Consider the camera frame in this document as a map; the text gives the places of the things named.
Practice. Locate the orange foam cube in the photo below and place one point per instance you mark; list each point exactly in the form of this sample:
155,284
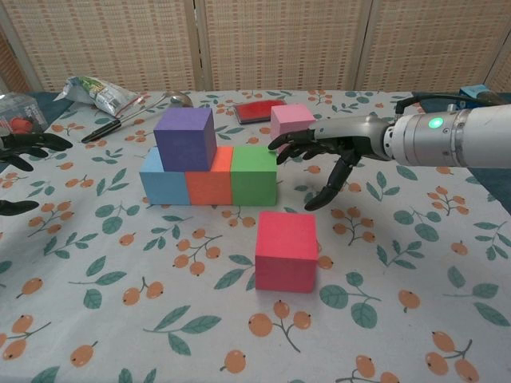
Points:
209,185

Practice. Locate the light pink foam cube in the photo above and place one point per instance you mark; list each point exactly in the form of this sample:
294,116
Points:
287,117

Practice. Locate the purple foam cube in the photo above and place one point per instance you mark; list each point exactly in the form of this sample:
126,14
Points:
181,141

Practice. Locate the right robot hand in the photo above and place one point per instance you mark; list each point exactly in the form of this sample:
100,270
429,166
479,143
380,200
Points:
351,131

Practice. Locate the red foam cube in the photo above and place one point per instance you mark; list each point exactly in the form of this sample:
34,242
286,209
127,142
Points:
285,255

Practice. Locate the bamboo folding screen panel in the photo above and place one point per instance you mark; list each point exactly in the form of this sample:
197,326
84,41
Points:
505,72
279,44
112,44
431,44

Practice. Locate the red ink stamp pad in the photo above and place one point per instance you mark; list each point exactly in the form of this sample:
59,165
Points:
255,111

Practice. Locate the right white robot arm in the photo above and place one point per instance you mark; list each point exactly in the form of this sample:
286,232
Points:
459,139

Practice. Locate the blue cookie box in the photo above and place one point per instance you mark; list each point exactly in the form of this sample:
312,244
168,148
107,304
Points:
471,91

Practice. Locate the floral tablecloth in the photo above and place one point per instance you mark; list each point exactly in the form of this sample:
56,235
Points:
199,319

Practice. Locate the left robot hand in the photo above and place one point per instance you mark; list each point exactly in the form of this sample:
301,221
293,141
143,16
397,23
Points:
36,141

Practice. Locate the green foam cube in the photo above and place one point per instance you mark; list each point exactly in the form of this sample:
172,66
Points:
253,181

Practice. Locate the light blue foam cube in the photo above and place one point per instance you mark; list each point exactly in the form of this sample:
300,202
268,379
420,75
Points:
163,187

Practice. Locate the crumpled snack bag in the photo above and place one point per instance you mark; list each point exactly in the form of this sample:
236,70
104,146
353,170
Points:
100,93

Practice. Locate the plastic bag with red caps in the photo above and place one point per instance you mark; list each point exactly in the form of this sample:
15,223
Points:
20,115

